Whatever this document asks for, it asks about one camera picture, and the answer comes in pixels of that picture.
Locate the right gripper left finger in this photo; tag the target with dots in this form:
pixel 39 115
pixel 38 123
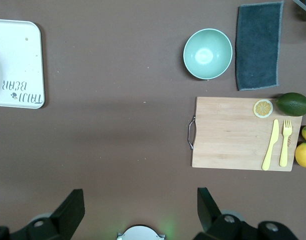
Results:
pixel 68 215

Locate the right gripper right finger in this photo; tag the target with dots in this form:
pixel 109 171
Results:
pixel 210 215

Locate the wooden cutting board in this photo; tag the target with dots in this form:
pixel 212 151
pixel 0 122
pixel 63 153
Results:
pixel 230 140

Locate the yellow plastic knife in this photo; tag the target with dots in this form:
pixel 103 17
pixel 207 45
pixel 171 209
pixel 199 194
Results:
pixel 272 142

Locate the yellow plastic fork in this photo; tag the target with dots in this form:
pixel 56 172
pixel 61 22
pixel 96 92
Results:
pixel 285 142

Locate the lemon slice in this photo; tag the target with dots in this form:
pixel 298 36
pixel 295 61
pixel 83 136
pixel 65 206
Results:
pixel 263 108

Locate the green avocado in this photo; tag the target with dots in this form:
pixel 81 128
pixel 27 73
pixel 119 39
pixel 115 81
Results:
pixel 292 104

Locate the cream bear print tray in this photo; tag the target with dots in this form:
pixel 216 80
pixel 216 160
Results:
pixel 20 62

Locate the mint green bowl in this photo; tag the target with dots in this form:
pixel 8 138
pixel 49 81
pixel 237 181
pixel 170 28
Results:
pixel 207 53

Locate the dark grey cloth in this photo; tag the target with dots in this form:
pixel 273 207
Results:
pixel 258 47

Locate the light blue object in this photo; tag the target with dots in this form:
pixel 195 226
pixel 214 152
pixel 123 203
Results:
pixel 305 5

